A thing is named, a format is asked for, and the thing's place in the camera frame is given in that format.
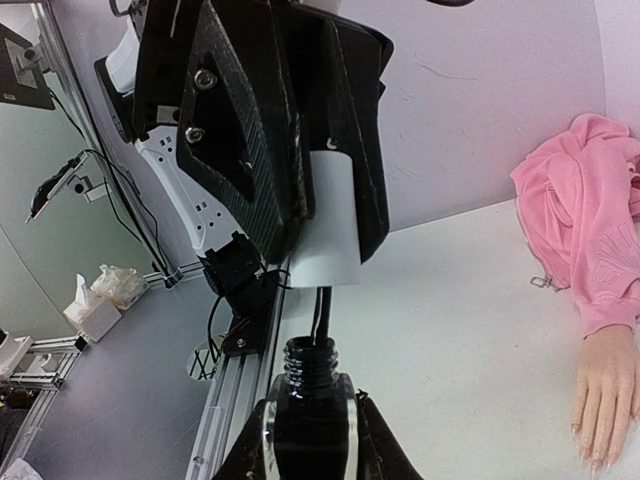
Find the metal zipper pull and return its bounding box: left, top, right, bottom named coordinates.
left=529, top=275, right=566, bottom=292

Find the mannequin hand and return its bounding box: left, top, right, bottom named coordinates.
left=570, top=325, right=639, bottom=479

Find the white tissue box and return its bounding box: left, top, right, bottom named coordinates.
left=63, top=274, right=122, bottom=342

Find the white nail polish cap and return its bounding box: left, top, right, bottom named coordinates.
left=288, top=151, right=363, bottom=351

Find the aluminium front rail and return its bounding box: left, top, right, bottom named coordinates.
left=1, top=1, right=282, bottom=479

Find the pink hoodie sleeve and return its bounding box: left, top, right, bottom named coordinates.
left=511, top=114, right=639, bottom=335

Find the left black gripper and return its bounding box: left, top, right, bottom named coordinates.
left=129, top=1, right=394, bottom=264

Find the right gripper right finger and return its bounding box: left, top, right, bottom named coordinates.
left=349, top=391, right=423, bottom=480

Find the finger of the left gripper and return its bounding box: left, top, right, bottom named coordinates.
left=320, top=17, right=391, bottom=262

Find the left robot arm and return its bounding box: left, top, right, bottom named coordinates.
left=95, top=1, right=394, bottom=356

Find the black nail polish bottle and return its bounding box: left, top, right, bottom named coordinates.
left=261, top=337, right=359, bottom=479

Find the black monitor on stand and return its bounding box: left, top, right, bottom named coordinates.
left=1, top=24, right=55, bottom=110

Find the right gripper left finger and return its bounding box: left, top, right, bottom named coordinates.
left=212, top=399, right=280, bottom=480

